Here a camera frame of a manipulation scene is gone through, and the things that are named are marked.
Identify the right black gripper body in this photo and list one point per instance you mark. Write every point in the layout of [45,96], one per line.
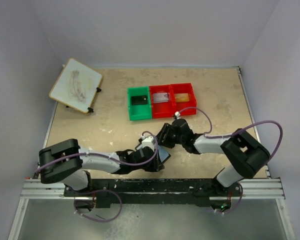
[179,139]

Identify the black card holder wallet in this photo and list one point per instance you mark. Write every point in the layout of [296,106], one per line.
[161,153]

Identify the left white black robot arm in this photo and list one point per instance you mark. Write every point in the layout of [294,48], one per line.
[68,163]

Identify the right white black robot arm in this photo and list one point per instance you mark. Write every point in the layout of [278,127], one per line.
[245,154]

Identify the orange card in red bin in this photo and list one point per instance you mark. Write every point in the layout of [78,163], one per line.
[181,97]

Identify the silver card in red bin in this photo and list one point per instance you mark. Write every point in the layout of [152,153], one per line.
[161,97]

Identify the black card in green bin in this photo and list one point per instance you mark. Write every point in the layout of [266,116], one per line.
[139,100]

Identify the middle red plastic bin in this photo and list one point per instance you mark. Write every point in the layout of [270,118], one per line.
[165,109]

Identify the red plastic bin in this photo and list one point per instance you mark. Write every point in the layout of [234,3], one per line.
[190,105]
[165,109]

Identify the green plastic bin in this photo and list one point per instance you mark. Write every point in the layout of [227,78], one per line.
[139,112]

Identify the right red plastic bin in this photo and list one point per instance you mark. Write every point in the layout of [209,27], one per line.
[190,105]

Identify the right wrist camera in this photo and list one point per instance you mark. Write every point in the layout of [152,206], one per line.
[177,115]

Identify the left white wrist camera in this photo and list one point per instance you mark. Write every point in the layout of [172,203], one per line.
[148,141]

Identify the aluminium frame rail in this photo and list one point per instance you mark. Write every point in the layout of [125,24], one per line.
[252,189]

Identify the small whiteboard with wooden frame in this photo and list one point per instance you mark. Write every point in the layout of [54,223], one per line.
[76,86]

